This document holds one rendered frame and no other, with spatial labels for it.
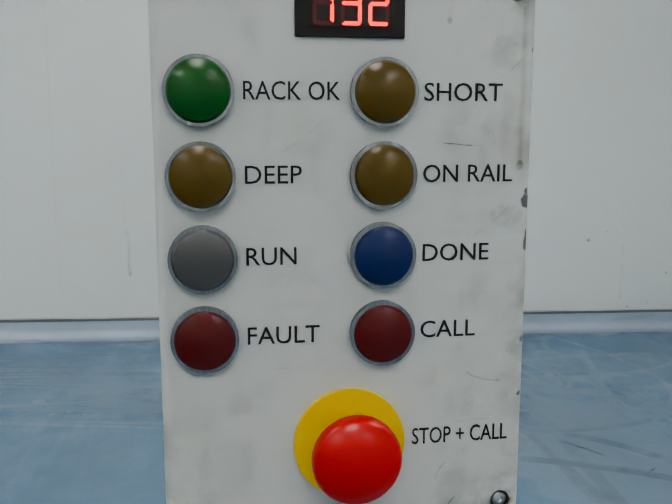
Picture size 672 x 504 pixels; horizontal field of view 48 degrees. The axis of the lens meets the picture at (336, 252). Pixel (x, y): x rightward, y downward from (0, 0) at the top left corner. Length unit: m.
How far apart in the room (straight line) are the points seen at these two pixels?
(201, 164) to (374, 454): 0.14
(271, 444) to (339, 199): 0.12
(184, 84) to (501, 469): 0.23
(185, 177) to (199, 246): 0.03
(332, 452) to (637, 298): 3.91
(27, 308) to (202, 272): 3.68
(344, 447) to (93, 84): 3.54
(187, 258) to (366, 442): 0.11
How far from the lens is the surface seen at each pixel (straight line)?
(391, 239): 0.33
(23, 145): 3.91
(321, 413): 0.35
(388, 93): 0.33
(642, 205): 4.14
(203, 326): 0.33
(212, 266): 0.33
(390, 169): 0.33
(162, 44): 0.33
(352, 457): 0.34
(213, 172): 0.32
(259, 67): 0.33
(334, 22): 0.34
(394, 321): 0.34
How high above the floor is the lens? 0.99
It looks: 9 degrees down
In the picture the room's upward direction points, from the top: straight up
